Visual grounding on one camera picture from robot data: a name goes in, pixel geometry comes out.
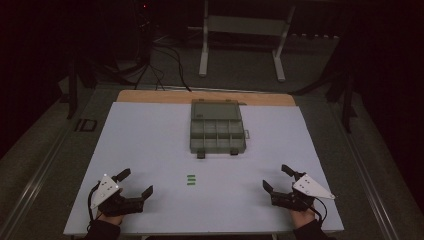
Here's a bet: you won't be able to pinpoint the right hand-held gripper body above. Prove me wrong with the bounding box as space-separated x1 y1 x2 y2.
270 173 336 213

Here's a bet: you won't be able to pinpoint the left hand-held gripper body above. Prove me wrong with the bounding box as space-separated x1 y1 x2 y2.
89 173 145 217

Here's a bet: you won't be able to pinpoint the grey transparent compartment box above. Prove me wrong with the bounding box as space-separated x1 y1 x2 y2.
189 98 251 160

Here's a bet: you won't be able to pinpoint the person's left hand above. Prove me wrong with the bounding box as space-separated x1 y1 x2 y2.
96 211 125 227

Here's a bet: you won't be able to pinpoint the person's right hand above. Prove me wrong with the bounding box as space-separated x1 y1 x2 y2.
290 207 317 231

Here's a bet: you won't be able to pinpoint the white table mat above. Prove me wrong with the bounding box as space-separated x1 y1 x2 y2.
62 101 345 236

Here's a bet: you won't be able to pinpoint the black tripod stand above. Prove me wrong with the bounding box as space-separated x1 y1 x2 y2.
59 49 101 120
289 66 359 134

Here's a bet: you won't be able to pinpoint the white metal stand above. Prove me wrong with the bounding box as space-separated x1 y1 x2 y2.
198 0 297 83

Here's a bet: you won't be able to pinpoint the left hand-held gripper cable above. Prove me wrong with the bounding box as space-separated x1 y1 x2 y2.
86 181 102 233

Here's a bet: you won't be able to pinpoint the hand-held gripper cable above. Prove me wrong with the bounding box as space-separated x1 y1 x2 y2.
86 181 102 233
308 197 329 224

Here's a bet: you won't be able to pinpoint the right hand-held gripper cable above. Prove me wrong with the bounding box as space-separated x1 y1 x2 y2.
308 197 329 224

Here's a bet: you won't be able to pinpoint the metal floor rail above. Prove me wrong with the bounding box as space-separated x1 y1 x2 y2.
0 131 79 240
329 106 401 240

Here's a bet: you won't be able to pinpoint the black floor cables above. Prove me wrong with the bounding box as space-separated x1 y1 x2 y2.
133 41 193 93

